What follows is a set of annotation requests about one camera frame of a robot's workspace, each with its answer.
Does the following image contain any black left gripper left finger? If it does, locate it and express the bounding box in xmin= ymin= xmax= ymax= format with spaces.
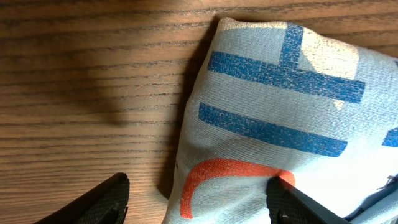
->
xmin=35 ymin=172 xmax=130 ymax=224

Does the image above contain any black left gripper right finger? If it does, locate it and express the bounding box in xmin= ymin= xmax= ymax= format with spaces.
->
xmin=266 ymin=177 xmax=349 ymax=224

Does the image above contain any light blue t-shirt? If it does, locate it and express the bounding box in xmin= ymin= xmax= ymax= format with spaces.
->
xmin=164 ymin=17 xmax=397 ymax=223

